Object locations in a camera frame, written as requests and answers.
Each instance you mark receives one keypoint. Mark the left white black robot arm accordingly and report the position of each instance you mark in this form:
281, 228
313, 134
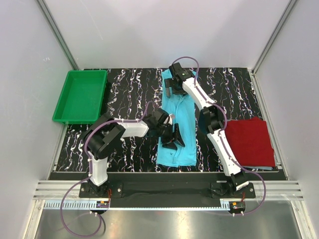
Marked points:
103, 135

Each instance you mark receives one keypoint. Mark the left aluminium corner post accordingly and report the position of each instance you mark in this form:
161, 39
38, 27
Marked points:
57, 33

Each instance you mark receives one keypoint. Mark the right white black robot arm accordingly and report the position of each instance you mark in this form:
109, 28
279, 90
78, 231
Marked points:
212, 122

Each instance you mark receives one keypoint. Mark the right aluminium corner post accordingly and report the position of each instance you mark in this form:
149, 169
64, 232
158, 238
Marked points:
275, 33

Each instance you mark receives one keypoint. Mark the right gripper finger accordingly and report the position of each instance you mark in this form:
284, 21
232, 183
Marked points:
168, 91
169, 82

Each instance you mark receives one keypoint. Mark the black marble pattern mat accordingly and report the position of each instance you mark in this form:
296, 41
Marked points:
126, 95

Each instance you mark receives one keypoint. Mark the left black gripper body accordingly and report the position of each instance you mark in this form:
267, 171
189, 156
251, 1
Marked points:
165, 133

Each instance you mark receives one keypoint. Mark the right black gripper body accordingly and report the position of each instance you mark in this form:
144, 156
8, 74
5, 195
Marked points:
177, 90

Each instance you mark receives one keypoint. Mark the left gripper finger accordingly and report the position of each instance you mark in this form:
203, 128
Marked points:
177, 136
169, 145

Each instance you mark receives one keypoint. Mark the cyan polo shirt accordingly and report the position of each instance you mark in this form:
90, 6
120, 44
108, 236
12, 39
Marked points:
183, 109

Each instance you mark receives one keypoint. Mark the aluminium frame rail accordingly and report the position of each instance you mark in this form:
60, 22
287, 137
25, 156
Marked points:
270, 190

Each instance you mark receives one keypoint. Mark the white slotted cable duct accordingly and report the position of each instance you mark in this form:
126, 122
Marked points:
103, 205

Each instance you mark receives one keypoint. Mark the green plastic bin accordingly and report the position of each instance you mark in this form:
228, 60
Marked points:
81, 97

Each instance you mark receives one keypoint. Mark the folded red shirt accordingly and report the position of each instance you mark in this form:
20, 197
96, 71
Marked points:
250, 142

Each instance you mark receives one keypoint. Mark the aluminium corner post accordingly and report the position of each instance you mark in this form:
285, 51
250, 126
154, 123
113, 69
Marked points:
275, 33
57, 33

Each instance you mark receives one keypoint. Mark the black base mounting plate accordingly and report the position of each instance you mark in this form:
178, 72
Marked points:
166, 195

